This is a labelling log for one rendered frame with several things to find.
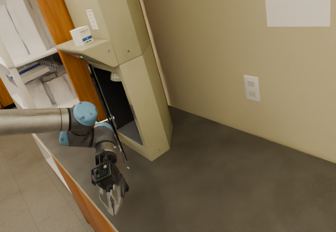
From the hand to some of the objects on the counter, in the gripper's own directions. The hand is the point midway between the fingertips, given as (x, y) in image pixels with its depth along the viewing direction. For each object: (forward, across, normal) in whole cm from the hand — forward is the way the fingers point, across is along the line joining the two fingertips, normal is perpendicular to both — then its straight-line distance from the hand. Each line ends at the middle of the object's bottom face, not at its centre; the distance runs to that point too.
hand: (115, 212), depth 84 cm
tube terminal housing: (-53, +10, +33) cm, 63 cm away
